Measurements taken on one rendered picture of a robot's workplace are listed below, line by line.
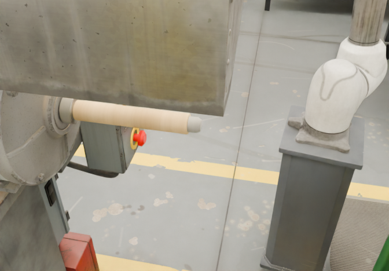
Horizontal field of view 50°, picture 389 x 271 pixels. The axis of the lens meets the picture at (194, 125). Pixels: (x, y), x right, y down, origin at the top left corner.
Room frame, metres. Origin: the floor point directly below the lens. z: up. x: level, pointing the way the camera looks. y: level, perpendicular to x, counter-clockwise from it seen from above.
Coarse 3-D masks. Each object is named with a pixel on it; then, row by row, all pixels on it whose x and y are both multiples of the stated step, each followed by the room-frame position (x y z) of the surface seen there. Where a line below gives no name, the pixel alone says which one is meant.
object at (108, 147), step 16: (80, 128) 0.74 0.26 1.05; (96, 128) 0.73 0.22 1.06; (112, 128) 0.73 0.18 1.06; (128, 128) 0.77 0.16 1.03; (96, 144) 0.74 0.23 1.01; (112, 144) 0.73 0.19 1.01; (128, 144) 0.76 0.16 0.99; (96, 160) 0.74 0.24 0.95; (112, 160) 0.73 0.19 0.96; (128, 160) 0.75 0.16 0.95; (112, 176) 0.77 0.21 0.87
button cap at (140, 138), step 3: (141, 132) 0.80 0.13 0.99; (144, 132) 0.80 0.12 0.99; (135, 135) 0.80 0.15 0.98; (138, 135) 0.79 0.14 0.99; (141, 135) 0.79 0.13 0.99; (144, 135) 0.79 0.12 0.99; (135, 138) 0.79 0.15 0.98; (138, 138) 0.78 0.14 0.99; (141, 138) 0.78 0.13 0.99; (144, 138) 0.79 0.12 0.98; (138, 141) 0.78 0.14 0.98; (141, 141) 0.78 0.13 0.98; (144, 141) 0.79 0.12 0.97; (138, 144) 0.78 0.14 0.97; (141, 144) 0.78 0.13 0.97
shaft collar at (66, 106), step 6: (60, 102) 0.53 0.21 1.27; (66, 102) 0.52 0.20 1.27; (72, 102) 0.52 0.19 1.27; (60, 108) 0.52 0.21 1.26; (66, 108) 0.52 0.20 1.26; (72, 108) 0.52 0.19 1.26; (60, 114) 0.51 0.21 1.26; (66, 114) 0.51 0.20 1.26; (72, 114) 0.52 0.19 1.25; (66, 120) 0.51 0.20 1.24; (72, 120) 0.51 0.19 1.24; (78, 120) 0.53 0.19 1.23
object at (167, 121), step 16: (80, 112) 0.52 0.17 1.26; (96, 112) 0.51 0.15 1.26; (112, 112) 0.51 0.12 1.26; (128, 112) 0.51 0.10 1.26; (144, 112) 0.51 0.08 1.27; (160, 112) 0.50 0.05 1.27; (176, 112) 0.50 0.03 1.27; (144, 128) 0.50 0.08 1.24; (160, 128) 0.49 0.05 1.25; (176, 128) 0.48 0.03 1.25
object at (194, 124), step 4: (192, 116) 0.50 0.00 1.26; (188, 120) 0.49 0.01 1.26; (192, 120) 0.49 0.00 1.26; (196, 120) 0.49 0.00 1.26; (200, 120) 0.49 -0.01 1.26; (188, 124) 0.49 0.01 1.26; (192, 124) 0.49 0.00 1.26; (196, 124) 0.49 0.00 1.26; (200, 124) 0.49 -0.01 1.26; (188, 128) 0.48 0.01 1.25; (192, 128) 0.48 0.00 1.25; (196, 128) 0.48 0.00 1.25; (200, 128) 0.49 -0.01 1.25; (192, 132) 0.49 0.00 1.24; (196, 132) 0.48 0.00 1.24
